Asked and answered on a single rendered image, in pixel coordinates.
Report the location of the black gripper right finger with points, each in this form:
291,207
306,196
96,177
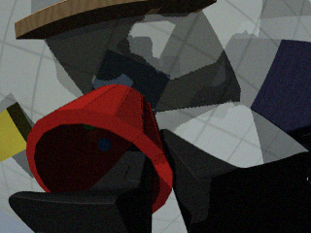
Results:
211,192

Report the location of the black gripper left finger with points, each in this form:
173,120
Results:
120,203

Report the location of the yellow rectangular block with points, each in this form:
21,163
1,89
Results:
14,128

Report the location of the red cup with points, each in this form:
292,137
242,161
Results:
61,158

